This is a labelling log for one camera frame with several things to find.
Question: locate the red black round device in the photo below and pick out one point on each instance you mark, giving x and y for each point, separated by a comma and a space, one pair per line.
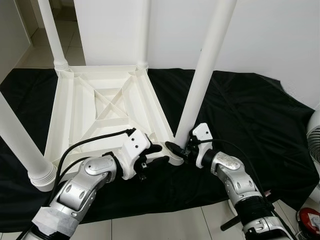
309, 220

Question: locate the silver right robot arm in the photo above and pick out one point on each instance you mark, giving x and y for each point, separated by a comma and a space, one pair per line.
235, 175

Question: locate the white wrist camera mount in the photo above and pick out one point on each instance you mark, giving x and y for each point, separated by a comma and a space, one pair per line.
202, 131
135, 145

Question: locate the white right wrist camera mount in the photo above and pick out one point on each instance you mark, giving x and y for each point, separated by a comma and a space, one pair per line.
202, 131

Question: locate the white plastic table top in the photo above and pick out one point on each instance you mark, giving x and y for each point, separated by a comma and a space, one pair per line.
100, 90

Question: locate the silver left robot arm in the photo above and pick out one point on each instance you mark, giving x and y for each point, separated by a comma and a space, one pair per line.
75, 190

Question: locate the pink fabric piece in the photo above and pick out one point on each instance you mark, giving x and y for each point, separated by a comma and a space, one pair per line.
268, 192

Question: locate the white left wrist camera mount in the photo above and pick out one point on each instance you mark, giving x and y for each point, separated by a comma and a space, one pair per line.
135, 145

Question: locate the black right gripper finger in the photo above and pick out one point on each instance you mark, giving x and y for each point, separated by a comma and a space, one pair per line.
175, 148

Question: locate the black table cloth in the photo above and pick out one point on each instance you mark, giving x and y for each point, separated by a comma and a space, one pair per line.
260, 130

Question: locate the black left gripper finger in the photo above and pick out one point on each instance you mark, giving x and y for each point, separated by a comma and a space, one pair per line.
159, 161
154, 148

